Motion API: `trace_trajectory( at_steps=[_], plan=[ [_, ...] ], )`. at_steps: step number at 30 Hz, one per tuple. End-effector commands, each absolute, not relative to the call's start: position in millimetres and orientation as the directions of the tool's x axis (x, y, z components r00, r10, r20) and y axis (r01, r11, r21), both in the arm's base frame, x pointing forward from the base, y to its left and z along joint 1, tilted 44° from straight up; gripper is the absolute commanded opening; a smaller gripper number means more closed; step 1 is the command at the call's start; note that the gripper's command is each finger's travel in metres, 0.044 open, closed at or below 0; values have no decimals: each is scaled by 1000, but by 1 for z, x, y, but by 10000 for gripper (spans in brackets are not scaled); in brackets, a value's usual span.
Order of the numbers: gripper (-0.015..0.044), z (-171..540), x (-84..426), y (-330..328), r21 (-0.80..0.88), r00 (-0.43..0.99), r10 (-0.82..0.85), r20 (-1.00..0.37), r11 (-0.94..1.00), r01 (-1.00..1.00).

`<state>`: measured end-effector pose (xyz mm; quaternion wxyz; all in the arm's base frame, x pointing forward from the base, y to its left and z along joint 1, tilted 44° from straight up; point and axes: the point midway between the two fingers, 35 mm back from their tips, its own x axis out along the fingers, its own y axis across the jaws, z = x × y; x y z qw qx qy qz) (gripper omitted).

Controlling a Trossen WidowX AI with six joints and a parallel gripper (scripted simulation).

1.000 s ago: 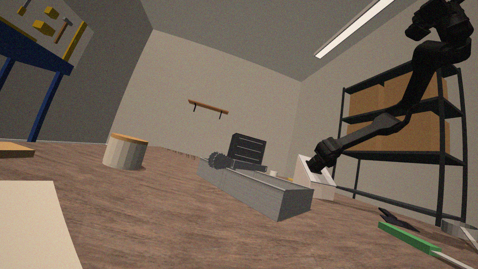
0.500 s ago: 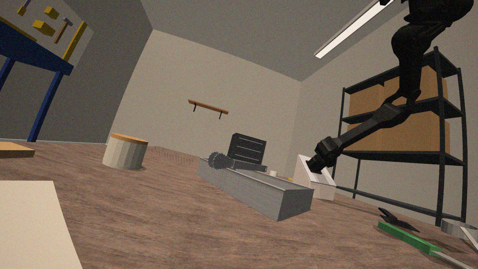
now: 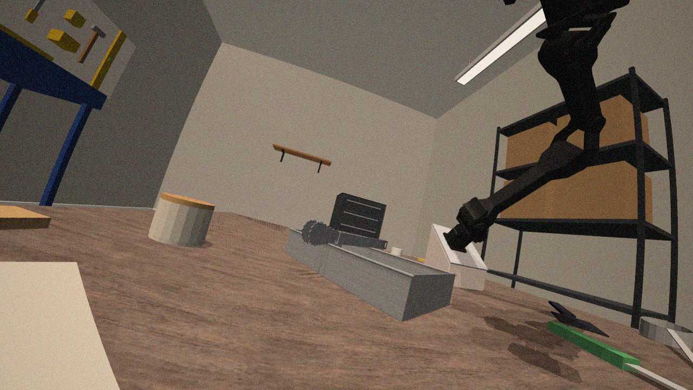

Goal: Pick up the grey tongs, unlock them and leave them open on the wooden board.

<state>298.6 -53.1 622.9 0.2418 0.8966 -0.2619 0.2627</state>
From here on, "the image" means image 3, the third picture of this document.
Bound grey jar with wooden lid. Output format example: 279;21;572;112
148;192;215;247

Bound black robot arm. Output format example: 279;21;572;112
443;0;630;253

